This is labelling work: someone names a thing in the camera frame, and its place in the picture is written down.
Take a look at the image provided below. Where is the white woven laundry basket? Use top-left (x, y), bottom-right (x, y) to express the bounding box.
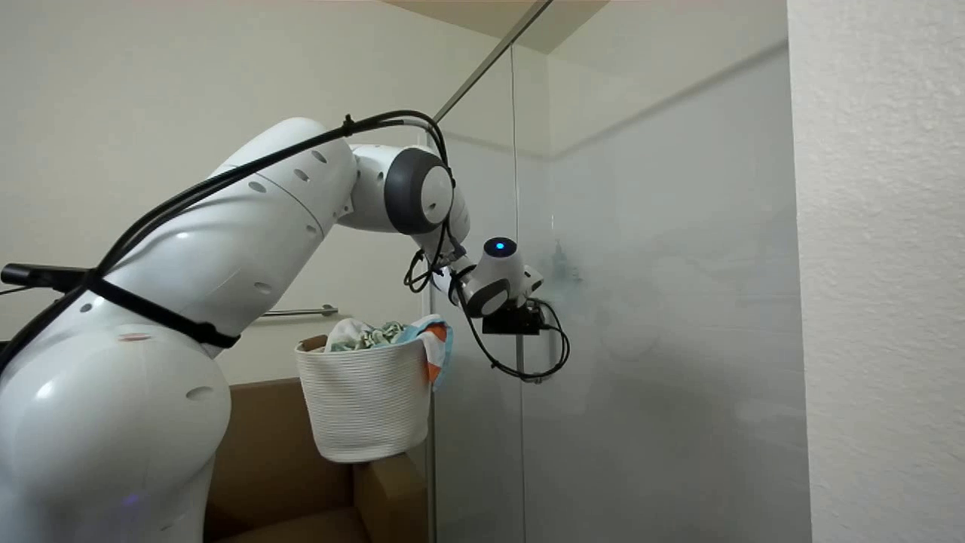
top-left (295, 318), bottom-right (451, 465)

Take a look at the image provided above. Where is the frosted glass shower door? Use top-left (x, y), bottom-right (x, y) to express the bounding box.
top-left (511, 43), bottom-right (812, 543)

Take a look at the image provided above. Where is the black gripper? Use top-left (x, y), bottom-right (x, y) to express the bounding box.
top-left (480, 299), bottom-right (548, 337)

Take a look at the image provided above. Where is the metal towel bar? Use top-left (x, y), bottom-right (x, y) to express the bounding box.
top-left (250, 303), bottom-right (344, 325)

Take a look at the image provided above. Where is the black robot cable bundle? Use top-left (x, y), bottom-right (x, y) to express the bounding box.
top-left (0, 106), bottom-right (574, 385)

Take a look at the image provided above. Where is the blue and orange cloth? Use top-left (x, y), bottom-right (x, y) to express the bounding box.
top-left (404, 312), bottom-right (456, 392)

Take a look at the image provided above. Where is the metal shower support rail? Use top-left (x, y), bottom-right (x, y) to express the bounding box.
top-left (431, 0), bottom-right (558, 125)

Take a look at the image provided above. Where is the pale green cloth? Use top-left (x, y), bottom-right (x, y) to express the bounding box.
top-left (326, 318), bottom-right (415, 356)

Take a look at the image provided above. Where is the fixed frosted glass panel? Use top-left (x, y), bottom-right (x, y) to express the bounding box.
top-left (430, 49), bottom-right (523, 543)

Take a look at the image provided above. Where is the black strap on arm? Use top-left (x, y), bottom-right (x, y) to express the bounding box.
top-left (86, 273), bottom-right (241, 354)

